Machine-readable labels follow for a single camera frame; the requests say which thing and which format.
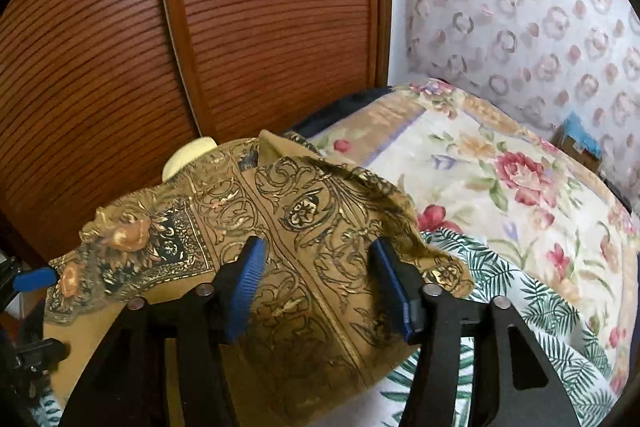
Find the cream floral blanket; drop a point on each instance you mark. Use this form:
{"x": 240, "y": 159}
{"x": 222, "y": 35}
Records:
{"x": 500, "y": 167}

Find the navy bed sheet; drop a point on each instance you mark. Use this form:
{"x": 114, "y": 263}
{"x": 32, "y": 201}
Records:
{"x": 340, "y": 112}

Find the golden patterned shirt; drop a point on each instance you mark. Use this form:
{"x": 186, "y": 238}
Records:
{"x": 310, "y": 227}

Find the circle patterned sheer curtain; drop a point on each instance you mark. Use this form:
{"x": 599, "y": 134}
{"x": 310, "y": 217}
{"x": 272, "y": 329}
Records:
{"x": 525, "y": 7}

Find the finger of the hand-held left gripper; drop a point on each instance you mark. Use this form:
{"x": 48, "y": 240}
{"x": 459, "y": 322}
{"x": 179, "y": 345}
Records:
{"x": 35, "y": 279}
{"x": 45, "y": 351}

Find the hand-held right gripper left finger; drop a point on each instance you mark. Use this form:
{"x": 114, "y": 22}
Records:
{"x": 247, "y": 287}

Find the palm leaf print sheet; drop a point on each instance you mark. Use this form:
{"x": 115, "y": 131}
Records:
{"x": 525, "y": 292}

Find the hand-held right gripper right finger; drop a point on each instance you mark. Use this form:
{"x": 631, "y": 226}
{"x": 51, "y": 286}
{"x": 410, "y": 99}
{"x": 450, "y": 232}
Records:
{"x": 395, "y": 292}

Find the cream pillow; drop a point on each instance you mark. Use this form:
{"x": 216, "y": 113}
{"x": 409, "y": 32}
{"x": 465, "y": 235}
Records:
{"x": 187, "y": 154}

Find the wooden louvered wardrobe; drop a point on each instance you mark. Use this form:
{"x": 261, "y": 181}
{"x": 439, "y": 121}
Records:
{"x": 250, "y": 7}

